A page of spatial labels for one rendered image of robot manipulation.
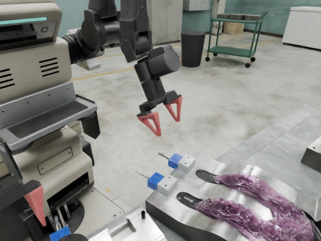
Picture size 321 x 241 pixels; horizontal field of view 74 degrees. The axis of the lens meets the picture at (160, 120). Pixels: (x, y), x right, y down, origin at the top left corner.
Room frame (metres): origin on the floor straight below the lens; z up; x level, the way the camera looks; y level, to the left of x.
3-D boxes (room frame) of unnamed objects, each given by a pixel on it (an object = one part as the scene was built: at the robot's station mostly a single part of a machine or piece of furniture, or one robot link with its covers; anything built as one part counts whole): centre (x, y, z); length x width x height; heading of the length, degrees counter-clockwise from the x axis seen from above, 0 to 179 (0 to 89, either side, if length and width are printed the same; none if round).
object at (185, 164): (0.53, -0.05, 0.86); 0.13 x 0.05 x 0.05; 54
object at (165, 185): (0.45, 0.02, 0.86); 0.13 x 0.05 x 0.05; 54
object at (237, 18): (4.58, -1.53, 0.50); 0.98 x 0.55 x 1.01; 59
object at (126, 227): (0.27, 0.09, 0.87); 0.05 x 0.05 x 0.04; 36
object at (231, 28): (8.10, -2.58, 0.20); 0.63 x 0.44 x 0.40; 124
